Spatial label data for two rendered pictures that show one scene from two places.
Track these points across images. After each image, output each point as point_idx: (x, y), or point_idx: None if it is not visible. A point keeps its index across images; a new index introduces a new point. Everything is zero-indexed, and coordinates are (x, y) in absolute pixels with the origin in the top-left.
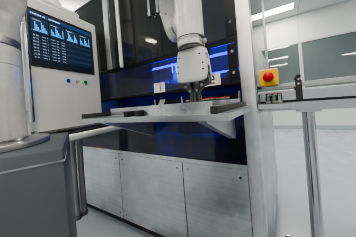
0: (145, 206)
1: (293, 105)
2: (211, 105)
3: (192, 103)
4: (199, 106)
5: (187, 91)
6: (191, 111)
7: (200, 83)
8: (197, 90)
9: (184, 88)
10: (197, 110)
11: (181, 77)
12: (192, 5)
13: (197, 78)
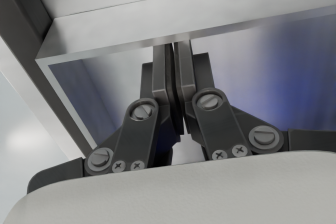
0: None
1: None
2: (51, 42)
3: (177, 26)
4: (121, 27)
5: (226, 97)
6: (183, 0)
7: (107, 165)
8: (136, 112)
9: (287, 134)
10: (140, 9)
11: (319, 204)
12: None
13: (91, 188)
